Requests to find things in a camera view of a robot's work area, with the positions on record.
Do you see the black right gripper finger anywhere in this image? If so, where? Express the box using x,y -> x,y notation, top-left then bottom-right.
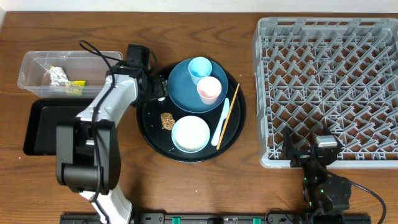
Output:
282,126 -> 294,159
322,126 -> 342,146

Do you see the brown cookie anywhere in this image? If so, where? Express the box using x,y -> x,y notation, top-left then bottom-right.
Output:
160,113 -> 175,131

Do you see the light blue bowl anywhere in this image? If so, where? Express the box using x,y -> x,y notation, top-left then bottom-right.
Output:
171,116 -> 210,154

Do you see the foil snack wrapper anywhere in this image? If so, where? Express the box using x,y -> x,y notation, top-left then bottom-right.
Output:
47,66 -> 86,95

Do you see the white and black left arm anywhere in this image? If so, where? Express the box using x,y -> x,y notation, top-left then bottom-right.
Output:
55,44 -> 168,223

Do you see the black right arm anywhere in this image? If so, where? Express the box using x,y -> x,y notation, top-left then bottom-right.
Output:
282,127 -> 351,223

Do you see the grey dishwasher rack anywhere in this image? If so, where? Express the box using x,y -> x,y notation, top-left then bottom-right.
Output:
252,18 -> 397,169

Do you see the dark blue plate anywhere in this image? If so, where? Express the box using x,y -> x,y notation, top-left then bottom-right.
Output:
167,58 -> 229,113

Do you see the round black tray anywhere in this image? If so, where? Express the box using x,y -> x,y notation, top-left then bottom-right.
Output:
136,57 -> 247,163

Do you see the light blue cup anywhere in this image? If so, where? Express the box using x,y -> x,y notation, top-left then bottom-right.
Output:
188,57 -> 213,85

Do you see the pink cup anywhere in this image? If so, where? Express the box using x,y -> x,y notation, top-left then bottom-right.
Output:
197,76 -> 222,105

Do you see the light blue plastic knife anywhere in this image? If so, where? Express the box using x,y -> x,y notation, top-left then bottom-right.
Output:
211,98 -> 230,146

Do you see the wooden chopstick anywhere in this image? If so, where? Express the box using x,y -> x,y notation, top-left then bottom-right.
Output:
216,83 -> 240,150

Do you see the clear plastic bin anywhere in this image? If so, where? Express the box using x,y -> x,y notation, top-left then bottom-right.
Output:
17,51 -> 108,98

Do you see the black rectangular tray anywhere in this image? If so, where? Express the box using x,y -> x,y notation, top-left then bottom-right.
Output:
23,98 -> 92,156

